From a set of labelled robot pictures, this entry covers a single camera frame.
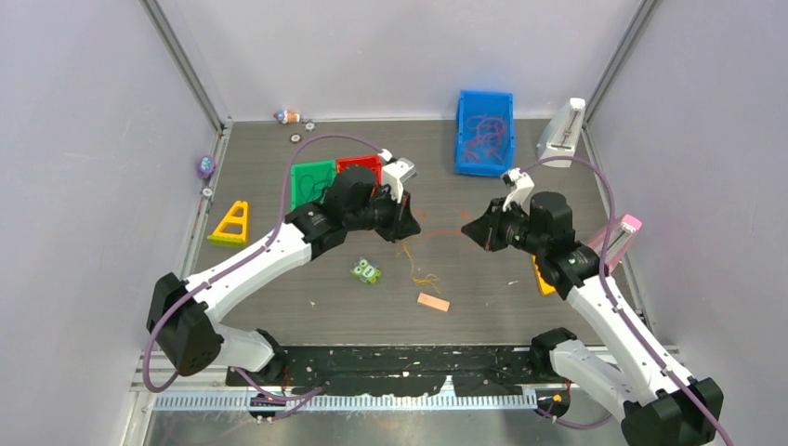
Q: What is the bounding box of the white metronome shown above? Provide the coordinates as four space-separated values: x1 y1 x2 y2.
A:
537 98 586 168

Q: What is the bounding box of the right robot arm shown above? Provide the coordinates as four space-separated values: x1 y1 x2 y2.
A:
462 191 724 445

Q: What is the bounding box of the red plastic bin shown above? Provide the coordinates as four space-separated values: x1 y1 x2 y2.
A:
335 155 382 183

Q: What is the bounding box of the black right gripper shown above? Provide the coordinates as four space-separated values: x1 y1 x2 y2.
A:
462 197 546 256

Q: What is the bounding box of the green plastic bin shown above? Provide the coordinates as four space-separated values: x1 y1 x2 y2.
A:
290 160 336 210

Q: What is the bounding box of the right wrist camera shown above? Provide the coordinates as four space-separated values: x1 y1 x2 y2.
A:
501 168 534 211

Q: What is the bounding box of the small clown figurine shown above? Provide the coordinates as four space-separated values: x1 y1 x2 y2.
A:
272 109 301 125

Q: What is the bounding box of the purple round toy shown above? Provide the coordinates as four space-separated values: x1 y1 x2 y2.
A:
197 155 217 179

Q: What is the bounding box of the blue plastic bin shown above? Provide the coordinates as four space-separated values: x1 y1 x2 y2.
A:
454 89 516 177

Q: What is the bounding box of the pink metronome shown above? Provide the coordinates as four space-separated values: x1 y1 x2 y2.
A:
585 214 642 272

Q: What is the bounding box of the yellow triangle toy left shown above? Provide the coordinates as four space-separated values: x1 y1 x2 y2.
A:
207 201 249 247

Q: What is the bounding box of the yellow triangle toy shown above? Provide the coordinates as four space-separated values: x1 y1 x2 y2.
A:
532 256 557 296
207 201 249 247

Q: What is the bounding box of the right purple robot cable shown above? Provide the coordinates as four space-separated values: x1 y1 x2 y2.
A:
523 154 737 446

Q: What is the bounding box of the wooden block front centre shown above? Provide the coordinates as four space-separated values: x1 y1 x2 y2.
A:
416 293 451 312

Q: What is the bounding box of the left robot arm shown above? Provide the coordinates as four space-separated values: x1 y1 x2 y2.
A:
147 159 420 385

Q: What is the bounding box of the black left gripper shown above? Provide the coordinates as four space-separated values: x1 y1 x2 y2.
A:
345 183 420 243

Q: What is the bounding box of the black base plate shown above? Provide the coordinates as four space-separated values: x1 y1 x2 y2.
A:
249 345 567 397

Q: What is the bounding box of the yellow triangle toy right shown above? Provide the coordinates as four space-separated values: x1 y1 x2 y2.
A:
532 256 557 296

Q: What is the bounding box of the green frog toy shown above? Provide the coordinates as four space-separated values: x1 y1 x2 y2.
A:
350 257 382 284

